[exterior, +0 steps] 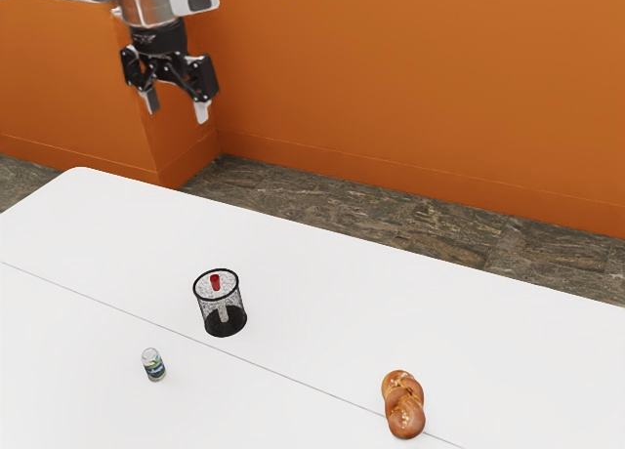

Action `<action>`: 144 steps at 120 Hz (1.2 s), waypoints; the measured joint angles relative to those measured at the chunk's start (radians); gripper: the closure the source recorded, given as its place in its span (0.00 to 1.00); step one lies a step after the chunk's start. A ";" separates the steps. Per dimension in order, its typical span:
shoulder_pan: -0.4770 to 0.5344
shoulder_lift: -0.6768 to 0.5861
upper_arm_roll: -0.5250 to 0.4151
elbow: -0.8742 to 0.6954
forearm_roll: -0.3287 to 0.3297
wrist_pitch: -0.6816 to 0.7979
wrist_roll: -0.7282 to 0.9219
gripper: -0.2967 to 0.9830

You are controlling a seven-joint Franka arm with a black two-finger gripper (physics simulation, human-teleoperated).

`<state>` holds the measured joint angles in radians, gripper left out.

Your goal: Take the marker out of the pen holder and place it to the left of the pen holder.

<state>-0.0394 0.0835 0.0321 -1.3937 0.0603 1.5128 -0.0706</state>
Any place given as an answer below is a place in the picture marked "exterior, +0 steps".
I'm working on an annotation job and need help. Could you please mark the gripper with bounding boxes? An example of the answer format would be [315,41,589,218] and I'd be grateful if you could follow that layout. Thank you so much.
[119,19,221,125]

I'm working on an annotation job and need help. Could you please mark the red capped white pen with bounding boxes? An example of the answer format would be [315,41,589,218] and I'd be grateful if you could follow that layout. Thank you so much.
[209,273,230,323]

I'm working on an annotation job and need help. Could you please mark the black mesh pen holder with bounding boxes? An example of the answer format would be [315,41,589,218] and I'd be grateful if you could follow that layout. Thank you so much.
[191,267,248,339]

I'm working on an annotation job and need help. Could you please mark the small green labelled can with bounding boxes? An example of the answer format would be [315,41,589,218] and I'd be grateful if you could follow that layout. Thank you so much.
[141,347,167,384]

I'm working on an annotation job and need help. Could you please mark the brown braided bread loaf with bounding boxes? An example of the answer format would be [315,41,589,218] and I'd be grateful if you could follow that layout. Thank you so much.
[381,369,427,440]

